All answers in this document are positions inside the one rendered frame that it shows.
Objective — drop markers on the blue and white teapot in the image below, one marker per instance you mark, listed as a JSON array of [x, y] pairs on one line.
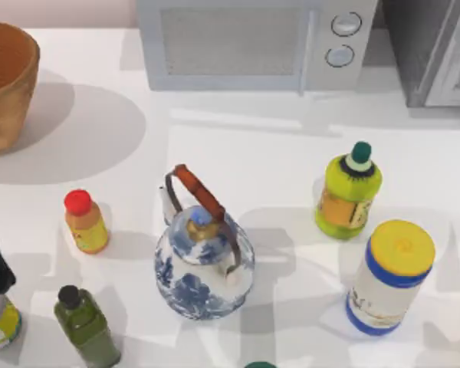
[[205, 264]]

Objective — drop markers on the lime green bottle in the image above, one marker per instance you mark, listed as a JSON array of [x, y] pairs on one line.
[[347, 199]]

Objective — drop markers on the pale microwave oven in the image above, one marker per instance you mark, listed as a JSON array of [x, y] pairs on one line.
[[230, 46]]

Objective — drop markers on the orange bottle with red cap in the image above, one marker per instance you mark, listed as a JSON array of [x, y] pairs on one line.
[[86, 224]]

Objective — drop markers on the round microwave knob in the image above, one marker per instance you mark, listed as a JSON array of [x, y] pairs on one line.
[[339, 56], [345, 22]]

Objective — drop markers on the dark green round cap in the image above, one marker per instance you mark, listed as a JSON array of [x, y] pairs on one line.
[[260, 364]]

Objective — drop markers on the white canister with yellow lid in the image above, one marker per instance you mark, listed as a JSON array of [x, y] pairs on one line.
[[389, 280]]

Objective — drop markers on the dark green bottle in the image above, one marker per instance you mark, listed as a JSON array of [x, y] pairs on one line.
[[88, 326]]

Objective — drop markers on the woven brown basket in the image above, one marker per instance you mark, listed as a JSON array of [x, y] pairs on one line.
[[5, 88]]

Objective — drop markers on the yellow and white can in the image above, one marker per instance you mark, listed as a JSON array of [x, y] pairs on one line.
[[2, 326]]

